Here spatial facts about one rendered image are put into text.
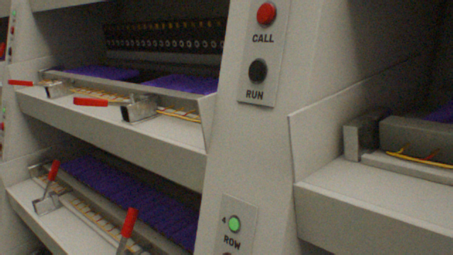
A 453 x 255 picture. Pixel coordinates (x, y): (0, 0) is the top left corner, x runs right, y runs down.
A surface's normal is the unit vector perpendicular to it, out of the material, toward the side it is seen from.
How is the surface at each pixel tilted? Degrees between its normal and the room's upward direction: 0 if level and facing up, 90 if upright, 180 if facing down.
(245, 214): 90
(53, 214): 22
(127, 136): 112
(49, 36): 90
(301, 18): 90
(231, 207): 90
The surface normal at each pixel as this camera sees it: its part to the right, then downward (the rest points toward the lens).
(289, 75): -0.74, -0.05
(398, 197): -0.14, -0.94
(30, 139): 0.66, 0.16
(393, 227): -0.74, 0.32
